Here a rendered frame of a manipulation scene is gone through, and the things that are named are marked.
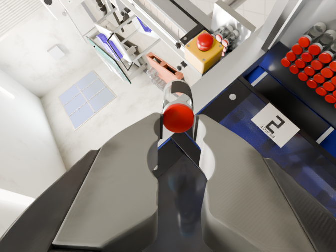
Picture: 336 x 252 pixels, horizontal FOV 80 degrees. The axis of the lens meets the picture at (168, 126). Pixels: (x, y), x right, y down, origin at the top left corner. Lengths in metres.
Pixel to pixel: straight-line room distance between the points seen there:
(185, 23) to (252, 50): 0.27
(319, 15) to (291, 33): 0.07
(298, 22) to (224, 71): 0.17
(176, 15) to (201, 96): 0.36
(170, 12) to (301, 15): 0.42
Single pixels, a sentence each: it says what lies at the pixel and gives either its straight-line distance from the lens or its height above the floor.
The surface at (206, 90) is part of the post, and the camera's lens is 0.50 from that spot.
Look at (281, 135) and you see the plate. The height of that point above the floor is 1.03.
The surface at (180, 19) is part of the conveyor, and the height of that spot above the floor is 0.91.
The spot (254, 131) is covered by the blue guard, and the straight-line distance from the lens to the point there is 0.49.
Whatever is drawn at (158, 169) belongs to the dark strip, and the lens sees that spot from 0.46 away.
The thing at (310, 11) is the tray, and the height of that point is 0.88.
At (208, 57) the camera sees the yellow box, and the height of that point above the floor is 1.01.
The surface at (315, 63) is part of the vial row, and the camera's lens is 0.48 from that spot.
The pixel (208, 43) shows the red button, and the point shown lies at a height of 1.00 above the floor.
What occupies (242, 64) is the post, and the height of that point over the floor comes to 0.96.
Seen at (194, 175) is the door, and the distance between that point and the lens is 0.46.
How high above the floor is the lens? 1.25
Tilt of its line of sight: 6 degrees down
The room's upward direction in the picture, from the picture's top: 131 degrees counter-clockwise
